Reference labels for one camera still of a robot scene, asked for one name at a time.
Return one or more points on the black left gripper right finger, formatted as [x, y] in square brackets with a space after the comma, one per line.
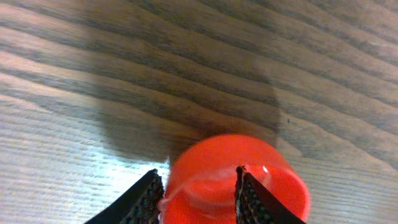
[254, 204]

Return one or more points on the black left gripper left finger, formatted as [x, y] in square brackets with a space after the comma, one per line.
[137, 205]

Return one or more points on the red plastic measuring scoop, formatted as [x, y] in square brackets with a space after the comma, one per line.
[202, 181]

